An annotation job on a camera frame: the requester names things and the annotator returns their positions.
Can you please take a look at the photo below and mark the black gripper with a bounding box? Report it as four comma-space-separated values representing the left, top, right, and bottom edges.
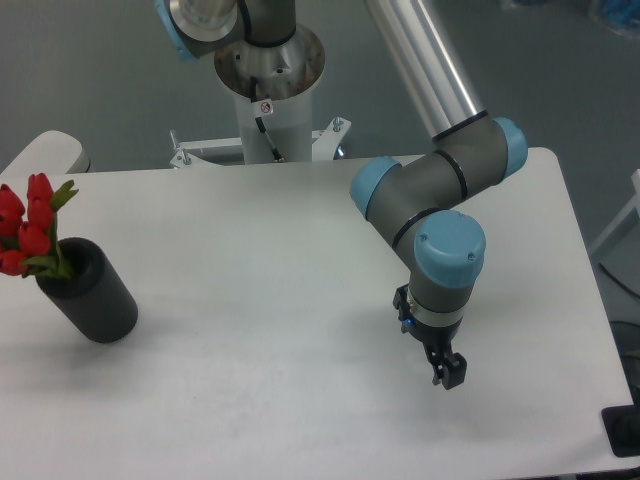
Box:
393, 285, 467, 389

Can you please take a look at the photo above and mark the red tulip bouquet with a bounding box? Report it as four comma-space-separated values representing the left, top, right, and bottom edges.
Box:
1, 173, 78, 281

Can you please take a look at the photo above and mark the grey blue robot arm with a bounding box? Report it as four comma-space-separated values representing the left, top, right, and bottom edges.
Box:
156, 1, 528, 389

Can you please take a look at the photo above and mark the black cylindrical vase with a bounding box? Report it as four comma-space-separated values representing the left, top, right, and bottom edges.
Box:
36, 237, 138, 343

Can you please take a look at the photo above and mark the black box at table edge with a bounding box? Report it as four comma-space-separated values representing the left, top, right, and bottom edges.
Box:
601, 405, 639, 458

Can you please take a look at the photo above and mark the white chair armrest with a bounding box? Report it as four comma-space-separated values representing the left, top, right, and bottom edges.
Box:
1, 130, 94, 178

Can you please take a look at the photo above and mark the black cable on floor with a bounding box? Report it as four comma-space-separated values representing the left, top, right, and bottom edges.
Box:
598, 263, 640, 295

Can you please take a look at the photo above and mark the white frame at right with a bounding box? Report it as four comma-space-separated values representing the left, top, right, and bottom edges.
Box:
587, 170, 639, 260

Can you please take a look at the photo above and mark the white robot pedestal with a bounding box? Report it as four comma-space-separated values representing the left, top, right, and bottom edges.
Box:
170, 24, 351, 168

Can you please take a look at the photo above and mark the black cable on pedestal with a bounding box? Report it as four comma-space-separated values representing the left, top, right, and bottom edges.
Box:
249, 75, 286, 163

